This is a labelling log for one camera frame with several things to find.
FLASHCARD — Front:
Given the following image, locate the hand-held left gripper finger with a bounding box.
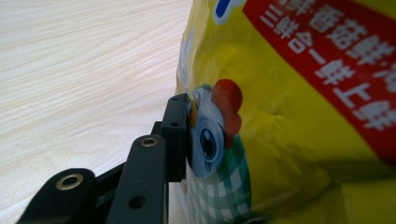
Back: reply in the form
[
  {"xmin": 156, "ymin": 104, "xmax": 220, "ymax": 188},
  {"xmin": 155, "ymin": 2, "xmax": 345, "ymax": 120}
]
[{"xmin": 151, "ymin": 92, "xmax": 191, "ymax": 183}]

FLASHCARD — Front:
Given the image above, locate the yellow pouch with green cap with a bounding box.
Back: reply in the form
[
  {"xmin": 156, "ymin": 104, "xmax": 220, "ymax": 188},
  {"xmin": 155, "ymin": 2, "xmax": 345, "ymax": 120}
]
[{"xmin": 176, "ymin": 0, "xmax": 396, "ymax": 224}]

